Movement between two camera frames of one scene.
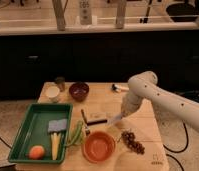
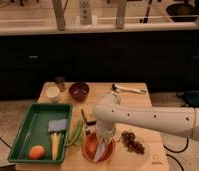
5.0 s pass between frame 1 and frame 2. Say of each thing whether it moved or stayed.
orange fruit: stayed
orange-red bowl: stayed
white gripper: moved
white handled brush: stayed
